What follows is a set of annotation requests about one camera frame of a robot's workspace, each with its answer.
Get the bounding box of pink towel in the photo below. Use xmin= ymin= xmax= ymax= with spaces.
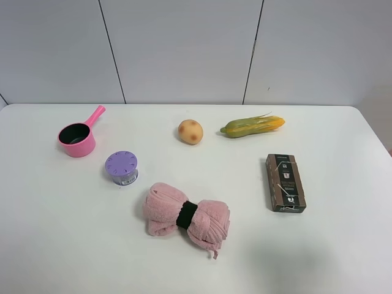
xmin=143 ymin=183 xmax=230 ymax=259

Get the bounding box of toy potato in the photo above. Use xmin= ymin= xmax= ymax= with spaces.
xmin=178 ymin=119 xmax=203 ymax=145

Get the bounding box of toy corn cob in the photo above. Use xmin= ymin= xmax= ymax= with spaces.
xmin=220 ymin=114 xmax=285 ymax=138

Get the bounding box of purple lidded round container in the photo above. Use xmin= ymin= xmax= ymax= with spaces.
xmin=105 ymin=151 xmax=138 ymax=186

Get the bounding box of brown rectangular box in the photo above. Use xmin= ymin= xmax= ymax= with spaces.
xmin=266 ymin=154 xmax=307 ymax=214

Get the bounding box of pink toy saucepan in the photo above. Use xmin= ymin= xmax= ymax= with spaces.
xmin=58 ymin=105 xmax=106 ymax=157

